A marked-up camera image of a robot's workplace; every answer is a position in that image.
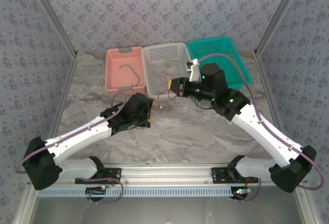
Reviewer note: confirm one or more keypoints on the small controller board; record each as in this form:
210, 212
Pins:
241, 193
95, 190

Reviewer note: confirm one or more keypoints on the white plastic basket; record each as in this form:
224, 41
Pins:
154, 62

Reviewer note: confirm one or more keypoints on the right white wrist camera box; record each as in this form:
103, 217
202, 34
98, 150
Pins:
193, 73

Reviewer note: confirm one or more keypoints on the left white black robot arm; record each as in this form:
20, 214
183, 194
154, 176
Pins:
77, 136

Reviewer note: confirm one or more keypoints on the pink plastic basket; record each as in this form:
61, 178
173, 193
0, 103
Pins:
115, 75

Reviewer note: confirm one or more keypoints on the teal plastic basket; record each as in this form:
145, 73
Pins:
234, 77

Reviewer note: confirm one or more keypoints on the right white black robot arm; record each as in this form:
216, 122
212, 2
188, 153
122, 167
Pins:
259, 136

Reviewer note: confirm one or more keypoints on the aluminium frame post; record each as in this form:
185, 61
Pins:
52, 16
278, 16

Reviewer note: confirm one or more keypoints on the grey metal sheet panel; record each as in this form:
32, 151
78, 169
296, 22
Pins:
164, 211

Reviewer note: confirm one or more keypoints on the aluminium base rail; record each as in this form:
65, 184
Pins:
167, 174

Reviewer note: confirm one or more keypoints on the left small controller board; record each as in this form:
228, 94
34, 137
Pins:
95, 190

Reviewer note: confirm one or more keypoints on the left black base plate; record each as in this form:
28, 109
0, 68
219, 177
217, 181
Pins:
113, 172

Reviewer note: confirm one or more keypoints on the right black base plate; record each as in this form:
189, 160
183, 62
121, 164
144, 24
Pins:
218, 175

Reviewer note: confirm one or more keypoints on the right small controller board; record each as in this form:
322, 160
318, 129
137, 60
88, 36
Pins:
241, 193

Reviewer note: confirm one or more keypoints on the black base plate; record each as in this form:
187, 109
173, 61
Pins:
218, 175
113, 172

